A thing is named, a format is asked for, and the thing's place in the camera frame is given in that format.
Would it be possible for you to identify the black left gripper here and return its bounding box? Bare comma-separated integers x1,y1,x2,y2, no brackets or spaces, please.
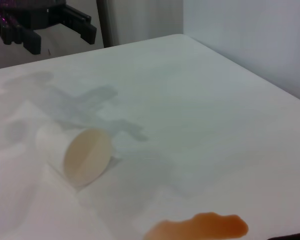
0,0,98,56

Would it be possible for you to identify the white paper cup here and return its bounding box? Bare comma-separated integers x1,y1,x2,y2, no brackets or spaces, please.
35,123,113,189

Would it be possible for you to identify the dark blue rag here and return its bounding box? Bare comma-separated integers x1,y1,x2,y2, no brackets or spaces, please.
267,231,300,240

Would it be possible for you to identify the brown water stain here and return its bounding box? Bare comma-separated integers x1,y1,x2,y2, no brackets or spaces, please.
142,211,249,240

